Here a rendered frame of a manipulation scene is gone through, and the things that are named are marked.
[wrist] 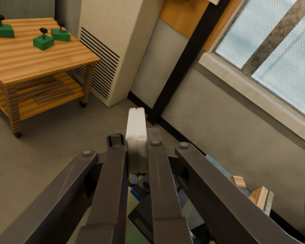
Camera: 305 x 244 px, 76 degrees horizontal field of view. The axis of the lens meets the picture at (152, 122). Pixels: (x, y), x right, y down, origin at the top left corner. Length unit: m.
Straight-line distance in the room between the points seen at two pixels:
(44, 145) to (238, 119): 1.47
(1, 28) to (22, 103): 0.47
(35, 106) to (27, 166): 0.41
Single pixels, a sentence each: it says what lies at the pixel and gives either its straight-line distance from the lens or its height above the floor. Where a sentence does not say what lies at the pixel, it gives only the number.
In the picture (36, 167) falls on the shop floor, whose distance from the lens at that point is 1.53.
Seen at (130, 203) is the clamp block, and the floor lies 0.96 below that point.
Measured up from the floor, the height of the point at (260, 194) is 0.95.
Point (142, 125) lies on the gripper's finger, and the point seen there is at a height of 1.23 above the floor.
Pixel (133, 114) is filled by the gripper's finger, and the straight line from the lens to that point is 0.18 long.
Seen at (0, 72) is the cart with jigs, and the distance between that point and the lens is 1.31.
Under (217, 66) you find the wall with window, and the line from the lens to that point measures 1.51.
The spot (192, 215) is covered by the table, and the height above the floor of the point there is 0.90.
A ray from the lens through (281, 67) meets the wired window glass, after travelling 1.58.
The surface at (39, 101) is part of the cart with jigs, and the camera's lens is 1.62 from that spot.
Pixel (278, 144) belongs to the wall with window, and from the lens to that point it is 1.72.
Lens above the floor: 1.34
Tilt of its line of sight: 42 degrees down
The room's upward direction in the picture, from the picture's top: 30 degrees clockwise
